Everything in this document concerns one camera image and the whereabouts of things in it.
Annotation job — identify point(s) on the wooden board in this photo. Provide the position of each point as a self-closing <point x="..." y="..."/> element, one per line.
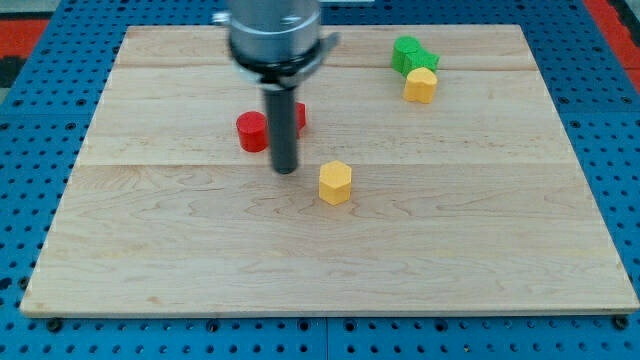
<point x="471" y="205"/>

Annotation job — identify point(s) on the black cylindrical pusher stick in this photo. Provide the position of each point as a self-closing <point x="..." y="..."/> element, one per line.
<point x="280" y="106"/>

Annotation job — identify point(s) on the green cylinder block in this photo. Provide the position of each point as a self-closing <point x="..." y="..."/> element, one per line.
<point x="403" y="46"/>

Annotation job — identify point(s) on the red cylinder block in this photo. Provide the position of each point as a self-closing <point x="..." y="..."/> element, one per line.
<point x="251" y="128"/>

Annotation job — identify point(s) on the yellow hexagon block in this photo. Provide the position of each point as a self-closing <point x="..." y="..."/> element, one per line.
<point x="335" y="182"/>

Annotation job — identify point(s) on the green star block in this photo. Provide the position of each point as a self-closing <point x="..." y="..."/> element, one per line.
<point x="419" y="59"/>

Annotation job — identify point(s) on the red block behind stick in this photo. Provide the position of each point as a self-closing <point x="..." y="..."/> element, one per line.
<point x="301" y="117"/>

